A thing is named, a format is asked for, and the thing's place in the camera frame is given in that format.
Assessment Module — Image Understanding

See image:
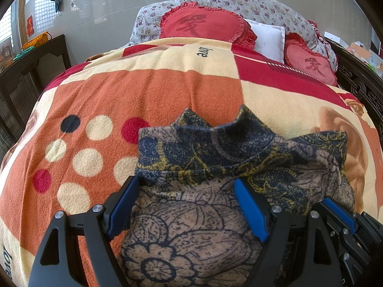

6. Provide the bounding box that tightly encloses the small red heart pillow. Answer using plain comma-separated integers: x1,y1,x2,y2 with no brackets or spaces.
284,32,338,87

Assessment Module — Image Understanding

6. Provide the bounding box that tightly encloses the large red heart pillow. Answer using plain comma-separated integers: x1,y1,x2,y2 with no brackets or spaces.
159,1,258,50

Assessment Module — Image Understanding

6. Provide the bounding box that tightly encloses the dark wooden cabinet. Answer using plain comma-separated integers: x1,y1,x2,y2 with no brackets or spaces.
0,34,72,156

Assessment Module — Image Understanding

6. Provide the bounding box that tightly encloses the dark carved bed frame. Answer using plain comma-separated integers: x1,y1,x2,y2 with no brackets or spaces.
325,39,383,132

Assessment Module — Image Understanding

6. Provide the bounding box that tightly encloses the brown floral garment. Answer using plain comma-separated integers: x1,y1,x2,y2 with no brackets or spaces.
120,105,360,287

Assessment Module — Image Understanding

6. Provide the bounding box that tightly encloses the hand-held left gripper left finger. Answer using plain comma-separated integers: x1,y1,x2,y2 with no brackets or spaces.
28,176,141,287

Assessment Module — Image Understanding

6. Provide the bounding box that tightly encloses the orange printed fleece blanket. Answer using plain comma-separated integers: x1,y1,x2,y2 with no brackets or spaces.
0,37,380,287

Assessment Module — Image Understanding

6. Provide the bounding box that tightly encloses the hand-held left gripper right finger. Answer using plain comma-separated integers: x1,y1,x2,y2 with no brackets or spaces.
234,179,342,287

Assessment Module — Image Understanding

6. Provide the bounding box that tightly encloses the colourful clutter pile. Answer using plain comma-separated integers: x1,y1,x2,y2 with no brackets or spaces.
347,40,383,77

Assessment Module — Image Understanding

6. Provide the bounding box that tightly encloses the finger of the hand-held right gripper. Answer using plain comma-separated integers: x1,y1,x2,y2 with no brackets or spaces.
324,197,377,240
313,203,352,254

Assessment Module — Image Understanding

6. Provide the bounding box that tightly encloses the orange plastic basket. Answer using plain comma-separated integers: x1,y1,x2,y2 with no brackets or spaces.
22,31,52,50

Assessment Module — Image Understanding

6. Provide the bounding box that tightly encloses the floral pillow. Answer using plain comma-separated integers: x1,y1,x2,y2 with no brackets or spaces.
129,0,180,48

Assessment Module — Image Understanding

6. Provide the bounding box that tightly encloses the white pillow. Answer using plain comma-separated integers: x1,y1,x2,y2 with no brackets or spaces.
244,18,286,64

